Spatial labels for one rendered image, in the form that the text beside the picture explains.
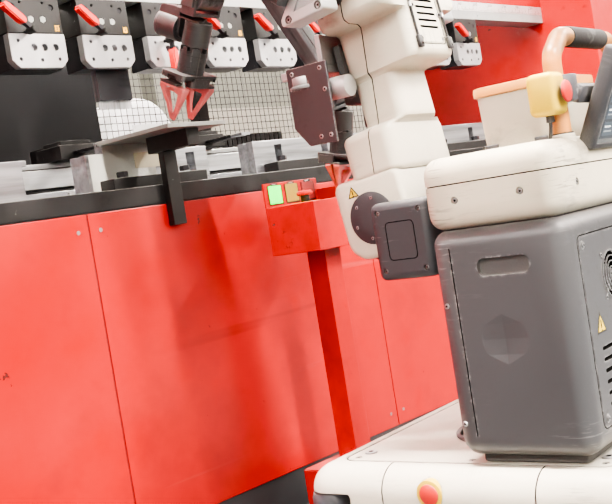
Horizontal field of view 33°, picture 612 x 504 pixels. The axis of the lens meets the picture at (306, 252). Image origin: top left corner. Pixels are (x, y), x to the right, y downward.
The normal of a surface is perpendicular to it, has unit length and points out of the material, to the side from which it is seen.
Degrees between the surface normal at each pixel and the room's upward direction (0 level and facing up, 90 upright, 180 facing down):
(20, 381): 90
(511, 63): 90
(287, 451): 90
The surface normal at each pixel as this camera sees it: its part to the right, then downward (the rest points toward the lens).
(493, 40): -0.66, 0.14
